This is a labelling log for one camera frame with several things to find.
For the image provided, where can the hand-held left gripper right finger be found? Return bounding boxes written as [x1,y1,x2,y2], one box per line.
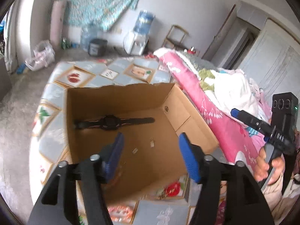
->
[178,132,275,225]

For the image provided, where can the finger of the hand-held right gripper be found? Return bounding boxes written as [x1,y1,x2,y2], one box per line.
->
[231,108,276,137]

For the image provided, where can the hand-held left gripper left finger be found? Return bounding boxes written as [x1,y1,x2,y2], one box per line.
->
[28,132,125,225]

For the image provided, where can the dark wristwatch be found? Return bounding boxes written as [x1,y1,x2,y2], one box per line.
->
[74,115,155,132]

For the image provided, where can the brown cardboard box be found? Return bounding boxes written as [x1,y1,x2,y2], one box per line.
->
[66,83,220,206]

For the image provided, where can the person's right forearm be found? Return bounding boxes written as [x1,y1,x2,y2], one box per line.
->
[262,166,300,219]

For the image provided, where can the person's right hand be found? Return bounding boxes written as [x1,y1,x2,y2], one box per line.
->
[254,145,286,186]

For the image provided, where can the white cloth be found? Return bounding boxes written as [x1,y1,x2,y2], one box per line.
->
[210,69,264,117]

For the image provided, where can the pink blanket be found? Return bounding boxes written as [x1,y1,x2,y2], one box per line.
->
[153,47,273,166]

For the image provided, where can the white wooden door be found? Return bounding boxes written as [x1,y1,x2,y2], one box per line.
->
[239,19,300,113]

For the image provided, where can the green patterned cloth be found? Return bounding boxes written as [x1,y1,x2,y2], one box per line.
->
[198,68,217,91]

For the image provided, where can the grey knit blanket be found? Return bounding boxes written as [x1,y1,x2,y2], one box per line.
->
[180,51,220,72]

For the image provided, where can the brown door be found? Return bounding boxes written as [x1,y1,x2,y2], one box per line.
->
[203,3,237,67]

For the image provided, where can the dark rice cooker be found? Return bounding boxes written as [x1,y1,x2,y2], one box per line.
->
[88,39,108,57]

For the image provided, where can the wooden chair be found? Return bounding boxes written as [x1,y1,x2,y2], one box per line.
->
[162,25,189,51]

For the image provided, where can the white water dispenser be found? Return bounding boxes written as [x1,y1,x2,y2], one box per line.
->
[123,29,149,56]

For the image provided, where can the clear water jug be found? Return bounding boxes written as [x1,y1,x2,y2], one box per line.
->
[80,23,100,52]

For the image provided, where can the white plastic bag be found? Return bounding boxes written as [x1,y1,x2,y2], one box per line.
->
[25,40,56,72]

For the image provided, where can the grey board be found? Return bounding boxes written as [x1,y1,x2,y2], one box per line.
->
[0,56,12,101]

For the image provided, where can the rolled pink mat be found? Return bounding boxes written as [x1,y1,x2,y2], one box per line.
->
[50,0,67,50]

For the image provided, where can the pile of clothes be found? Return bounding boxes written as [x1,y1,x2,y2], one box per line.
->
[0,21,6,57]

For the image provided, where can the teal floral wall cloth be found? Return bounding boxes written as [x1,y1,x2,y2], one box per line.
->
[55,0,147,31]

